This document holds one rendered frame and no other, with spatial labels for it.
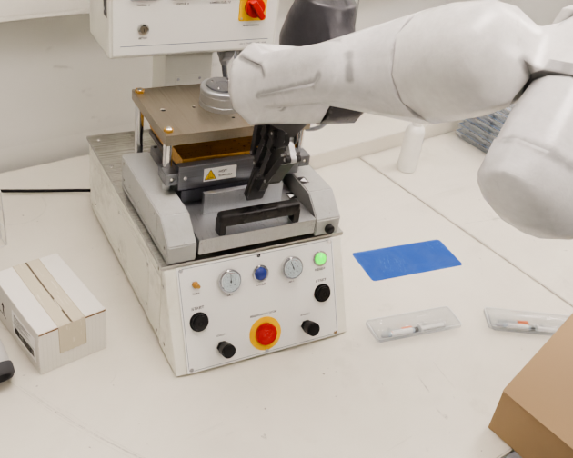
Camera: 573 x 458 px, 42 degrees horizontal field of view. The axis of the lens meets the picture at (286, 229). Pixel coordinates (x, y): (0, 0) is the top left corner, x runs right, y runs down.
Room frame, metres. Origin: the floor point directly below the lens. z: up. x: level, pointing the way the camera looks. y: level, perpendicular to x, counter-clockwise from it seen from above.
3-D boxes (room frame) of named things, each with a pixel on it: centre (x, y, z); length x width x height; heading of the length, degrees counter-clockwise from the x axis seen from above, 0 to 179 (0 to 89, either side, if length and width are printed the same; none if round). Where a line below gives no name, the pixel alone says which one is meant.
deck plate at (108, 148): (1.23, 0.17, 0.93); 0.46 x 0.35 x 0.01; 32
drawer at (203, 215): (1.16, 0.12, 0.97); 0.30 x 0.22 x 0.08; 32
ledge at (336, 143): (1.92, -0.12, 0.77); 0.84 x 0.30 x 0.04; 132
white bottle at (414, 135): (1.74, -0.29, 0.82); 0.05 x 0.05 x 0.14
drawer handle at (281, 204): (1.04, 0.05, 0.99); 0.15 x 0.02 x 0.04; 122
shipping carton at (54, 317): (0.95, 0.38, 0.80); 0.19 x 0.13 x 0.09; 42
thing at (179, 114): (1.24, 0.15, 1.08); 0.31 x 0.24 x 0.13; 122
